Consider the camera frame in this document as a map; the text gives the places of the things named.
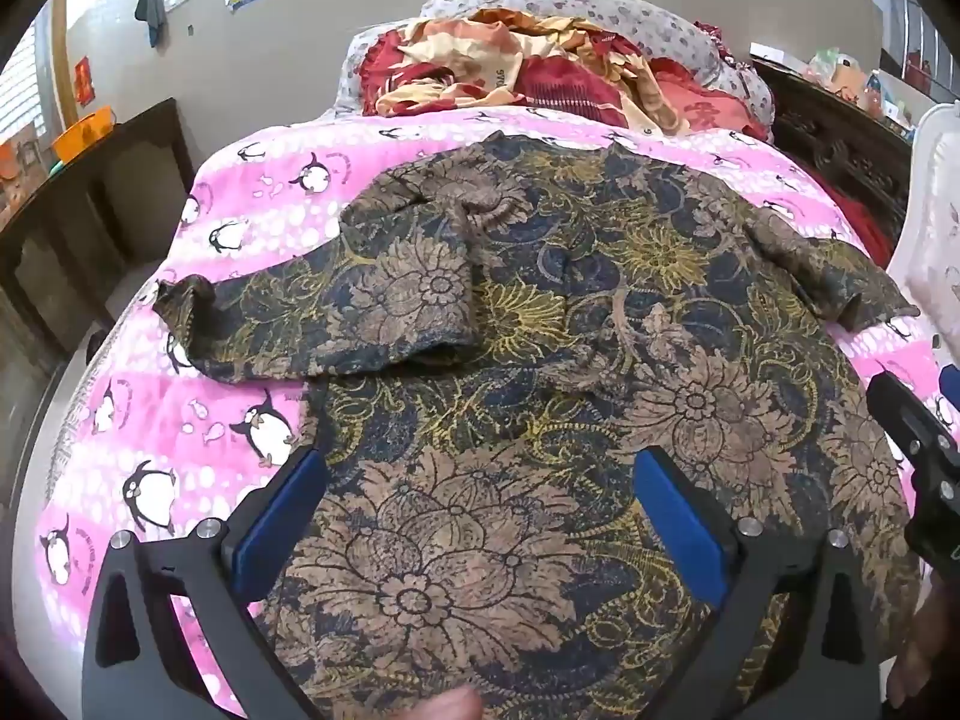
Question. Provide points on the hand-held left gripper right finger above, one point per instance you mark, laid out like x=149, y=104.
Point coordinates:
x=679, y=517

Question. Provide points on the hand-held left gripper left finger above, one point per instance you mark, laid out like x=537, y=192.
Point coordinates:
x=281, y=517

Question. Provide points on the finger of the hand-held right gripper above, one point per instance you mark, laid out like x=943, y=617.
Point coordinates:
x=900, y=409

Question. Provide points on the brown floral patterned shirt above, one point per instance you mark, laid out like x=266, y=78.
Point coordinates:
x=525, y=360

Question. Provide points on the person's right forearm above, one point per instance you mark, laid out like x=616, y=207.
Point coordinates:
x=911, y=675

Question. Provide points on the person's left hand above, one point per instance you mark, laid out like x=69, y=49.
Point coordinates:
x=446, y=705

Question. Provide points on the pink penguin print blanket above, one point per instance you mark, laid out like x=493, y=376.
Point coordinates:
x=150, y=420

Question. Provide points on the white ornate chair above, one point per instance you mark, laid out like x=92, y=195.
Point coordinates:
x=930, y=225

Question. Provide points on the dark carved wooden headboard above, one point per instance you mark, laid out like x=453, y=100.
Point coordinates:
x=832, y=150

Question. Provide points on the clutter of bottles and packets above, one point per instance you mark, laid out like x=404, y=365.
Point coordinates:
x=855, y=86

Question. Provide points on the dark wooden side cabinet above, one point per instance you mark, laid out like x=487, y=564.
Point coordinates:
x=82, y=225

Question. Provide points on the orange plastic basin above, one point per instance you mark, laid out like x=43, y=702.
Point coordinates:
x=82, y=136

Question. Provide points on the white floral pillow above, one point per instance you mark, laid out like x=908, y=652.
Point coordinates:
x=660, y=22

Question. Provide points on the red and yellow floral blanket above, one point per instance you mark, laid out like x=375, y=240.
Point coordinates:
x=555, y=75

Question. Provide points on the window blinds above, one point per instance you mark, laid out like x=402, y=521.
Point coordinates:
x=22, y=82

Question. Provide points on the dark hanging cloth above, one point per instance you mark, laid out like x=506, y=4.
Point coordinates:
x=148, y=4

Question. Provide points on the red paper wall sticker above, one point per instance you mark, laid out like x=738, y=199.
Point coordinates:
x=85, y=81

